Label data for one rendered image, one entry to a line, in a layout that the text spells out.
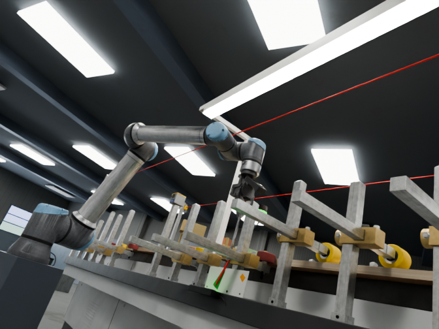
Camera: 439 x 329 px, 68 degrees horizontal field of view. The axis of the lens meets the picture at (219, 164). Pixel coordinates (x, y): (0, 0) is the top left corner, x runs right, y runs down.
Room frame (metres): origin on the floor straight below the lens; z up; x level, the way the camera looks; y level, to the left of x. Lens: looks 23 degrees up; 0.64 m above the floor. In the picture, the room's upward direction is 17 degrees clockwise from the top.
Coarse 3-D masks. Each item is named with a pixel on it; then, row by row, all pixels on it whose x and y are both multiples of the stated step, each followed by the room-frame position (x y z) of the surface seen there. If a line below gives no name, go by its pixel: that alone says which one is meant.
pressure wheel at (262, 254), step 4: (260, 252) 1.37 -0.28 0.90; (264, 252) 1.36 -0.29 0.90; (260, 256) 1.37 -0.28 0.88; (264, 256) 1.36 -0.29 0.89; (268, 256) 1.36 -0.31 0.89; (272, 256) 1.36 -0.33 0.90; (260, 260) 1.42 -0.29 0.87; (264, 260) 1.40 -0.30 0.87; (268, 260) 1.36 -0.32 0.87; (272, 260) 1.37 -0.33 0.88; (260, 276) 1.40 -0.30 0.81
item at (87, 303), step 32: (128, 256) 2.98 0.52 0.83; (256, 288) 1.55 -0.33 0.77; (288, 288) 1.39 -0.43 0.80; (320, 288) 1.26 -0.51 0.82; (384, 288) 1.05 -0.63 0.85; (416, 288) 0.97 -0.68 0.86; (64, 320) 3.87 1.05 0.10; (96, 320) 3.11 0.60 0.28; (128, 320) 2.59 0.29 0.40; (160, 320) 2.21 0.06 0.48; (384, 320) 1.04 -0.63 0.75; (416, 320) 0.96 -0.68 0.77
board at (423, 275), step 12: (144, 252) 2.65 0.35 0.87; (276, 264) 1.39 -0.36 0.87; (300, 264) 1.28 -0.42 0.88; (312, 264) 1.23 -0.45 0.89; (324, 264) 1.19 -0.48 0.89; (336, 264) 1.14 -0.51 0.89; (360, 276) 1.11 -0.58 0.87; (372, 276) 1.05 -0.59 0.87; (384, 276) 1.00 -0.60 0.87; (396, 276) 0.96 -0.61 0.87; (408, 276) 0.93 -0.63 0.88; (420, 276) 0.91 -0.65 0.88; (432, 276) 0.88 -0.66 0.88
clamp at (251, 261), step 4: (248, 256) 1.30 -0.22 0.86; (252, 256) 1.29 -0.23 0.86; (256, 256) 1.31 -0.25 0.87; (232, 260) 1.38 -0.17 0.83; (244, 260) 1.31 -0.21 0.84; (248, 260) 1.30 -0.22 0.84; (252, 260) 1.30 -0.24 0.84; (256, 260) 1.31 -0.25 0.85; (232, 264) 1.41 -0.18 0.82; (236, 264) 1.36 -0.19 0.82; (240, 264) 1.33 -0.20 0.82; (244, 264) 1.31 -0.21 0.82; (248, 264) 1.29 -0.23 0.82; (252, 264) 1.30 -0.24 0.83; (256, 264) 1.31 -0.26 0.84; (252, 268) 1.33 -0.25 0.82; (256, 268) 1.31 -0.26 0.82
